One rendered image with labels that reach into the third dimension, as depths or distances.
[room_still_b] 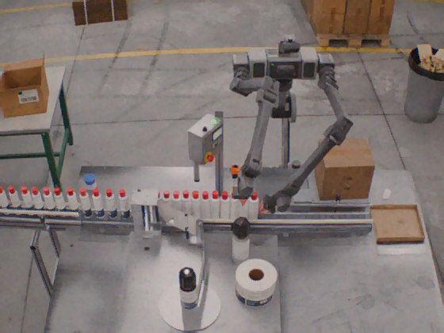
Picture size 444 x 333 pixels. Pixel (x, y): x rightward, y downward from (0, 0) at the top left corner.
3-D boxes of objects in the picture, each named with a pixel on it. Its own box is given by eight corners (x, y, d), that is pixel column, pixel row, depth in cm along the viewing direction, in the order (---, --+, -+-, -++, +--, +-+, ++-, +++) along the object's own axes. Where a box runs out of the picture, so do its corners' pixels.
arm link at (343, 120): (358, 128, 311) (346, 118, 306) (340, 144, 317) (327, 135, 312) (337, 82, 345) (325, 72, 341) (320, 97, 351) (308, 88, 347)
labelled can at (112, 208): (108, 219, 342) (103, 193, 328) (109, 212, 346) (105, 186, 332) (116, 219, 342) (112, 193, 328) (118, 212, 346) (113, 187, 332)
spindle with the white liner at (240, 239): (231, 264, 319) (232, 227, 299) (231, 251, 326) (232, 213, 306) (248, 265, 319) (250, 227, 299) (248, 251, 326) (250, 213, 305)
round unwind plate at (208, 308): (156, 331, 289) (156, 329, 288) (161, 281, 311) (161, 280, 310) (220, 332, 288) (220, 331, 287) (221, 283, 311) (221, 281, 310)
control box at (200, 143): (188, 158, 319) (187, 130, 306) (208, 141, 329) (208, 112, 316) (204, 166, 315) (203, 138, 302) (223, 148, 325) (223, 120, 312)
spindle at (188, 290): (180, 311, 296) (176, 278, 276) (181, 297, 302) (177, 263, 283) (198, 312, 295) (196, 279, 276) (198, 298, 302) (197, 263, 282)
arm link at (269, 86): (285, 81, 305) (269, 73, 301) (277, 106, 304) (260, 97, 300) (247, 84, 346) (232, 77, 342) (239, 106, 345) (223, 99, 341)
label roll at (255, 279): (236, 308, 299) (237, 292, 289) (233, 277, 313) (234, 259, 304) (277, 305, 300) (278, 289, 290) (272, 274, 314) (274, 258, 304)
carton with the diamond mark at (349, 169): (319, 200, 357) (325, 166, 338) (313, 172, 374) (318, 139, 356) (368, 198, 358) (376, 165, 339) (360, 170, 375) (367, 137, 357)
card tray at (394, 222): (376, 242, 336) (377, 237, 333) (369, 208, 355) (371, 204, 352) (423, 240, 335) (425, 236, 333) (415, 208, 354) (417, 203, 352)
